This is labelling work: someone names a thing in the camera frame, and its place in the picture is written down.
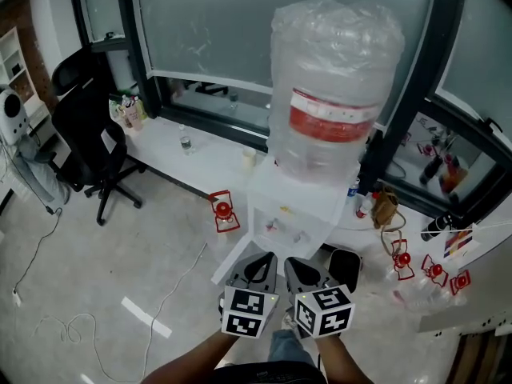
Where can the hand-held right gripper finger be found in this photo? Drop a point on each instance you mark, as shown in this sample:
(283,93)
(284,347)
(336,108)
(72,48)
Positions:
(328,278)
(290,282)

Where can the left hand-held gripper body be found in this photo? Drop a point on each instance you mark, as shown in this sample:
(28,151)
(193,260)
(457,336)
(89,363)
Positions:
(246,312)

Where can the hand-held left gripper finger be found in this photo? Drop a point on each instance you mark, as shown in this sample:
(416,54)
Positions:
(272,276)
(238,274)

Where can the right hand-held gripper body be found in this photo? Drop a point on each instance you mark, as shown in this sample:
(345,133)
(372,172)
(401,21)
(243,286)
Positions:
(324,314)

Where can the white water dispenser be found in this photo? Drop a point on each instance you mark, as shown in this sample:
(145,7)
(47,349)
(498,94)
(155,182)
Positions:
(296,194)

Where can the person's left forearm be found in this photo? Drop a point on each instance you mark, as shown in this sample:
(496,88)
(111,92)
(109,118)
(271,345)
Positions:
(188,360)

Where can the person's right forearm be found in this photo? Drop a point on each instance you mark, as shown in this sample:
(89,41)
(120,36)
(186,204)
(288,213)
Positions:
(344,362)

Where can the white bin with black lid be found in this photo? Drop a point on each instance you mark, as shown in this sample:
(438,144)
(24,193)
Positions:
(346,266)

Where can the person's shoe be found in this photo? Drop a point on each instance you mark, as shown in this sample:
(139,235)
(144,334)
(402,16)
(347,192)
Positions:
(289,321)

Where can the person's jeans leg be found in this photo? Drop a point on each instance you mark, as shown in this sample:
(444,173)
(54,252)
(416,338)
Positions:
(290,348)

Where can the person's black shirt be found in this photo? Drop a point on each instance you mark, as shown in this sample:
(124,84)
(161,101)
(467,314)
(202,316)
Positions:
(268,374)

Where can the red-label plastic bottle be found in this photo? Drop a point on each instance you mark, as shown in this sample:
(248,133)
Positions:
(364,208)

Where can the brown paper bag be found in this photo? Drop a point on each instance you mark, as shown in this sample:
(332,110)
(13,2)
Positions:
(385,208)

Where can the blue-label plastic bottle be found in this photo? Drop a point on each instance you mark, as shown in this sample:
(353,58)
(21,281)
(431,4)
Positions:
(353,189)

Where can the black thermos bottle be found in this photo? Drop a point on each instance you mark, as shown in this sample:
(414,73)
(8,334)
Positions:
(438,225)

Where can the white colourful-print paper bag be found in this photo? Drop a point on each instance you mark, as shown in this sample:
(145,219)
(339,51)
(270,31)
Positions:
(460,243)

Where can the small clear water bottle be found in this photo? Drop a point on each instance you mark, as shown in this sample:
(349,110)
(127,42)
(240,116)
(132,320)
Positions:
(186,142)

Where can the white window ledge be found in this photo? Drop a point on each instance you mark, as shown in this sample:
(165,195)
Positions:
(160,146)

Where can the brown wooden bench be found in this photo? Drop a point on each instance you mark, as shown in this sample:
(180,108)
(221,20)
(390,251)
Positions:
(488,358)

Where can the pink printed bag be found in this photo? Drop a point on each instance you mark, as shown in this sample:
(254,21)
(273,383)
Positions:
(136,116)

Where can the clear wrapped snack pack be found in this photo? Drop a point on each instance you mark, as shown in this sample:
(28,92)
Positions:
(119,112)

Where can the black office chair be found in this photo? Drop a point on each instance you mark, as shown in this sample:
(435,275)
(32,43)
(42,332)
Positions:
(88,134)

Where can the white power plug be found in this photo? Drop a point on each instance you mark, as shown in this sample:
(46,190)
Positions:
(16,298)

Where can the large plastic-wrapped water bottle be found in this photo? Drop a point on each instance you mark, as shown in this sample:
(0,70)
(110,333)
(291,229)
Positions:
(336,54)

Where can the black window frame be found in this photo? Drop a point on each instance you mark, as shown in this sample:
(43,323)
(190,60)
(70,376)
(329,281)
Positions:
(140,54)

